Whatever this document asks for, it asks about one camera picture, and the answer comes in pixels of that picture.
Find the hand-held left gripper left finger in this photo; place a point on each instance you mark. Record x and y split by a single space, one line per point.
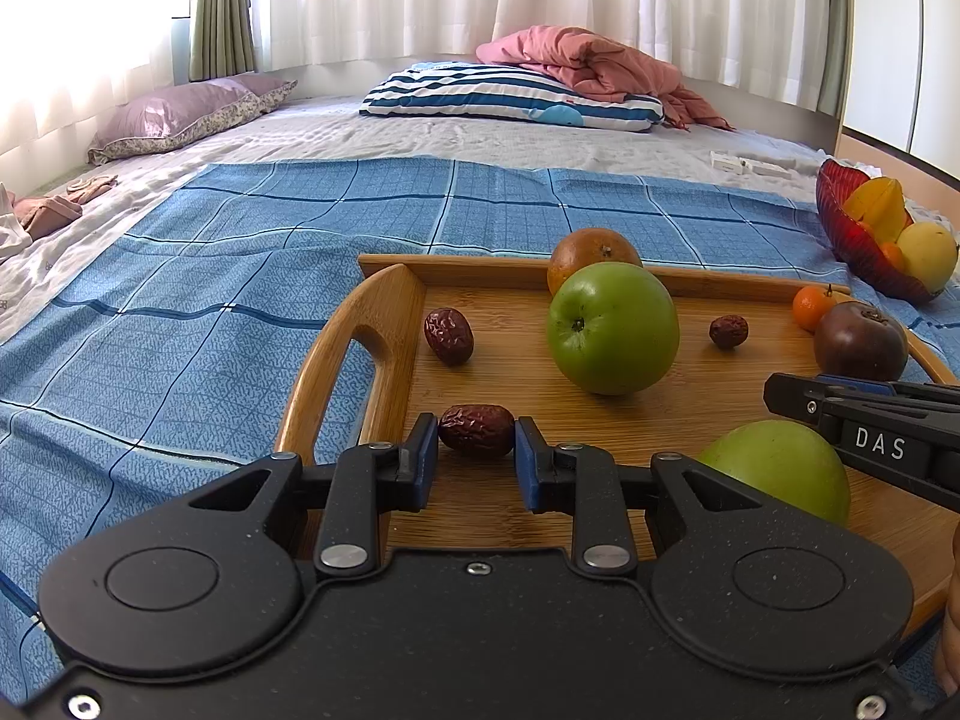
427 465

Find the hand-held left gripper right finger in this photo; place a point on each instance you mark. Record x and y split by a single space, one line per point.
526 465

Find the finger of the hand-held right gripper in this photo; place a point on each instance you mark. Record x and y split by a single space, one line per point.
795 394
855 385

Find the dark purple tomato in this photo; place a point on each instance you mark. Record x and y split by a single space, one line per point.
859 341

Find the dried red date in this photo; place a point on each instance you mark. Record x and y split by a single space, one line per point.
476 429
728 331
448 336

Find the green apple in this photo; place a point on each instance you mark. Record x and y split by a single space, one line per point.
611 330
772 465

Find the small tangerine with leaves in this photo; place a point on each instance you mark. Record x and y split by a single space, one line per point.
811 309

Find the large orange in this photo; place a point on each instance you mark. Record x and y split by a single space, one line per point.
592 249

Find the person's right forearm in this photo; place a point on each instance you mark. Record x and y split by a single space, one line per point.
949 637

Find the small orange kumquat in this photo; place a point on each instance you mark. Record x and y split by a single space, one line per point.
892 255

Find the yellow mango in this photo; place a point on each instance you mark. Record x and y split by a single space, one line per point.
928 255

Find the red glass bowl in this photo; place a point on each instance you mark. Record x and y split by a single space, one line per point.
844 232

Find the yellow starfruit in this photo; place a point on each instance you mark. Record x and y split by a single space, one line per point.
883 206

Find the white small box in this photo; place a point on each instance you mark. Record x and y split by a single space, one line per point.
726 162
769 169

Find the blue checked sheet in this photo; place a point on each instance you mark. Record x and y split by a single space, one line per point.
187 315

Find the bed with grey sheet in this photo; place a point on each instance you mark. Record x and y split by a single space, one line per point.
375 139

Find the white wardrobe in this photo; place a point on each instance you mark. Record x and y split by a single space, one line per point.
907 37

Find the green curtain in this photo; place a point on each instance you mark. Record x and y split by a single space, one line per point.
836 30
221 15

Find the blue white striped pillow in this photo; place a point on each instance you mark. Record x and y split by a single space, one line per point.
465 94

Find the pink blanket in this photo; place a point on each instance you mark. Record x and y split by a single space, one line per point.
592 56

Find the purple pillow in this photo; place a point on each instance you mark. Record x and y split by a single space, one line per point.
172 116

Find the small pink garment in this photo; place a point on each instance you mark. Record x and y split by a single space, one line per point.
90 187

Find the wooden bed frame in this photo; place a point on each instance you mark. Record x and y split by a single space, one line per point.
870 154

